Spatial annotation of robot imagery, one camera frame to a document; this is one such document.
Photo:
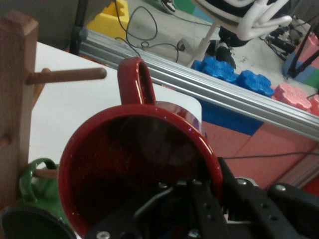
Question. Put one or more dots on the white chair frame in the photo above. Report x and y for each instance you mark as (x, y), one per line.
(251, 27)

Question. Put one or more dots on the pink foam puzzle piece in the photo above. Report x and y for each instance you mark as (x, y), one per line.
(291, 98)

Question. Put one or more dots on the yellow foam block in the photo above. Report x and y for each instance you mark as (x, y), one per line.
(107, 23)

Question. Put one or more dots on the pink foam floor mat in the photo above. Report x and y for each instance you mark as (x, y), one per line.
(249, 147)

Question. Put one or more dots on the red ceramic mug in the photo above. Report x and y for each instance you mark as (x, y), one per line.
(112, 161)

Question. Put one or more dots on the black stand pole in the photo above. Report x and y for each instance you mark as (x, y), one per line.
(78, 25)

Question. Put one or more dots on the green mug with white print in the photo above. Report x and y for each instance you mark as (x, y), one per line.
(45, 191)

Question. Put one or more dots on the pink foam block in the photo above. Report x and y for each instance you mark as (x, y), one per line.
(311, 47)

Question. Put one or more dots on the blue foam puzzle piece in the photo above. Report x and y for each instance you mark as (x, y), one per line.
(256, 83)
(216, 69)

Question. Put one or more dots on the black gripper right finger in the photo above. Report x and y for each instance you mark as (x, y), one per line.
(261, 214)

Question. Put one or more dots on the aluminium side rail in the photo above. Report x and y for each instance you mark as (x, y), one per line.
(224, 92)

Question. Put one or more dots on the low aluminium rail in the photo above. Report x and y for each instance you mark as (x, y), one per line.
(305, 169)

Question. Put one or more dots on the black white sneaker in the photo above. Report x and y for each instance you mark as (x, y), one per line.
(225, 54)
(168, 5)

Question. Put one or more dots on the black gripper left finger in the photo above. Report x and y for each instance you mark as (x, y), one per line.
(204, 214)

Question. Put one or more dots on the black tripod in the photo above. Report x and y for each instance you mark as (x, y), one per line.
(300, 57)

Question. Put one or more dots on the flat blue foam mat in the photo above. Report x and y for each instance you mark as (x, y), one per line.
(229, 119)

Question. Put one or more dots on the brown wooden mug tree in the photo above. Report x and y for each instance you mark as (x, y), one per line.
(15, 74)

